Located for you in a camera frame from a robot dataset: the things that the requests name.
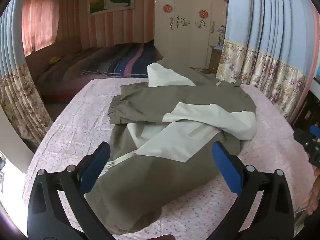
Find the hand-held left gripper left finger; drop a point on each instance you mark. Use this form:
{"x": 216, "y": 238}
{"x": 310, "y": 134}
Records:
{"x": 96, "y": 165}

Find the person's right hand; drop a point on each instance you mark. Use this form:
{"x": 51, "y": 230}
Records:
{"x": 314, "y": 192}

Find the desk lamp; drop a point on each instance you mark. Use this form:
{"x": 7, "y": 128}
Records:
{"x": 221, "y": 33}

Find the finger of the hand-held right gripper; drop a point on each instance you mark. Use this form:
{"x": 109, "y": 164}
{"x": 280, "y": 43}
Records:
{"x": 306, "y": 137}

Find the pink curtain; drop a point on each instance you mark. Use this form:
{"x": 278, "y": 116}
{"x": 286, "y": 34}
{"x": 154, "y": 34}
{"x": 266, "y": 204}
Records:
{"x": 37, "y": 17}

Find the wooden nightstand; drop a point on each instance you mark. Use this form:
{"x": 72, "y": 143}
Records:
{"x": 215, "y": 60}

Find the olive and white jacket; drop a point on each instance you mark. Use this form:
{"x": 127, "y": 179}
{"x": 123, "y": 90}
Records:
{"x": 150, "y": 180}

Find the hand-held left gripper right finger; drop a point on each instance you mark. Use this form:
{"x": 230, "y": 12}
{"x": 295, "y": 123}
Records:
{"x": 225, "y": 165}

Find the small yellow object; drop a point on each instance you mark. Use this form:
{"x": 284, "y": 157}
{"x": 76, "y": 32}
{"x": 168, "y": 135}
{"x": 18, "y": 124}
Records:
{"x": 54, "y": 60}

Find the dark cabinet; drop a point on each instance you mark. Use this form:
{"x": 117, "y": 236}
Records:
{"x": 307, "y": 110}

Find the pink floral bedsheet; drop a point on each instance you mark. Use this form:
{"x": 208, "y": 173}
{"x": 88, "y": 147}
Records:
{"x": 75, "y": 130}

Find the white wardrobe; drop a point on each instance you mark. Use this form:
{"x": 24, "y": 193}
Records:
{"x": 190, "y": 42}

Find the narrow blue floral curtain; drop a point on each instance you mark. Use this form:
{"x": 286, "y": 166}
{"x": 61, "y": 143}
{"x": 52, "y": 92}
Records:
{"x": 15, "y": 92}

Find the brown bed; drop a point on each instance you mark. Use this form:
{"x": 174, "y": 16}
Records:
{"x": 62, "y": 75}

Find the striped blue pink blanket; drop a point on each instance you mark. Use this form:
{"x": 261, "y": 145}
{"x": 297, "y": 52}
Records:
{"x": 125, "y": 60}

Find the wide blue floral curtain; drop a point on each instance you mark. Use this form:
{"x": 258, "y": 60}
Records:
{"x": 262, "y": 30}

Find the framed wall picture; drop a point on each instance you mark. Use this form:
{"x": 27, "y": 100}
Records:
{"x": 110, "y": 0}

